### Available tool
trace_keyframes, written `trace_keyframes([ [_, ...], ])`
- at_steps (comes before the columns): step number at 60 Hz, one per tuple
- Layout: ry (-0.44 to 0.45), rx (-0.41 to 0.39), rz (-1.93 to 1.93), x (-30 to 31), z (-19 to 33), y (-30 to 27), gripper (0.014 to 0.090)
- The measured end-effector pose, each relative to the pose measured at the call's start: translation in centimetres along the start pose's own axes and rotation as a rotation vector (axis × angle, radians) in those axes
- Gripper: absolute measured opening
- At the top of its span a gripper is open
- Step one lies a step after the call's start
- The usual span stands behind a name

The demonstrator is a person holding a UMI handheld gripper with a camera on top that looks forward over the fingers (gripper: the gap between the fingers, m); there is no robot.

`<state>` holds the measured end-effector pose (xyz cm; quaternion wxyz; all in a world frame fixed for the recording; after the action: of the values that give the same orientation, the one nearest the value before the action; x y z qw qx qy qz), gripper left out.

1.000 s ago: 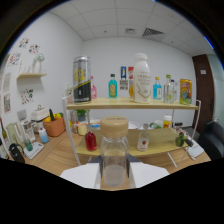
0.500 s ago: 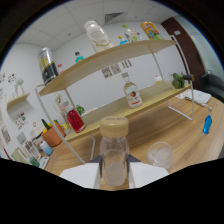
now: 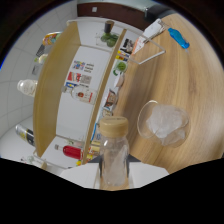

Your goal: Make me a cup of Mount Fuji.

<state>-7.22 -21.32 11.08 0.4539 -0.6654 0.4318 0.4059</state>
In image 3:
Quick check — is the clear bottle orange cap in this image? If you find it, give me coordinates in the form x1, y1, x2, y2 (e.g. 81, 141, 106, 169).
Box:
98, 115, 130, 188

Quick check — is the white milk bottle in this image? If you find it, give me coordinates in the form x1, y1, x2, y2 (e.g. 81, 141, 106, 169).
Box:
16, 78, 39, 98

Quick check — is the blue liquid bottle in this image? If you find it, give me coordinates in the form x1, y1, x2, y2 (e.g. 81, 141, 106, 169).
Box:
167, 27, 191, 50

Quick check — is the clear glass with ice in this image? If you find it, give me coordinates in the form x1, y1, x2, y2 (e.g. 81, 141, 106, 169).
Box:
136, 99, 192, 149

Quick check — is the black silver tall can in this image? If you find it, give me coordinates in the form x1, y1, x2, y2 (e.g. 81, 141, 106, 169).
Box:
14, 124, 35, 147

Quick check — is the clear bottle red label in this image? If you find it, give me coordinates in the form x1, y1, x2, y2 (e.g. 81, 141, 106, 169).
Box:
70, 84, 98, 105

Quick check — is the yellow printed can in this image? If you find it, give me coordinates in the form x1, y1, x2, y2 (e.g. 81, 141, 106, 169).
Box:
42, 32, 63, 47

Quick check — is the glass jar of limes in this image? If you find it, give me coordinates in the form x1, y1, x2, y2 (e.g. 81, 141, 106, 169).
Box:
99, 20, 120, 48

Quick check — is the brown door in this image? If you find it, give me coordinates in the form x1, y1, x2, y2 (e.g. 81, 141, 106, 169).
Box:
77, 2, 148, 23

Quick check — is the white frame wooden shelf rack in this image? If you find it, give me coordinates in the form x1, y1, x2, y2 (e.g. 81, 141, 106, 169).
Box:
32, 18, 167, 168

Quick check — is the red wall poster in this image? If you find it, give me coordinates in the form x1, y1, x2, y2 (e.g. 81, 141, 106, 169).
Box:
67, 72, 83, 83

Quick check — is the multicolour wall poster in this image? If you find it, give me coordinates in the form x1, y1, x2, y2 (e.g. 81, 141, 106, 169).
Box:
73, 60, 86, 70

